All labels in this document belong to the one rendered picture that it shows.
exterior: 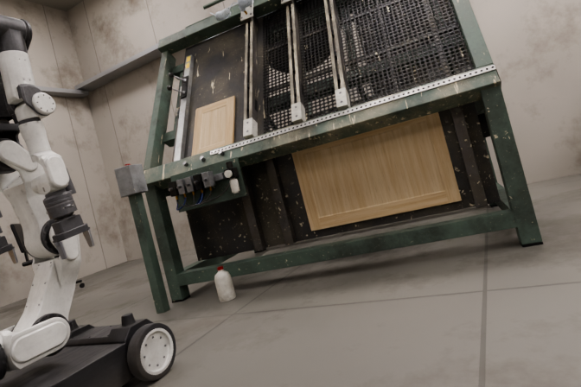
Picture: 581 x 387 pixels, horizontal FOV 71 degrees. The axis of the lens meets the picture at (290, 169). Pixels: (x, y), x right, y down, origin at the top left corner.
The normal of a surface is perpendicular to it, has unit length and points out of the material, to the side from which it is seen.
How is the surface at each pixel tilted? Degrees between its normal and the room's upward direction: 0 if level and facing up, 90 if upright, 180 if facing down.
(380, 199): 90
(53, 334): 90
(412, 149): 90
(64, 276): 115
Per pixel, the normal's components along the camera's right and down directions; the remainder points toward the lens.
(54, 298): 0.87, -0.23
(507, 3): -0.43, 0.09
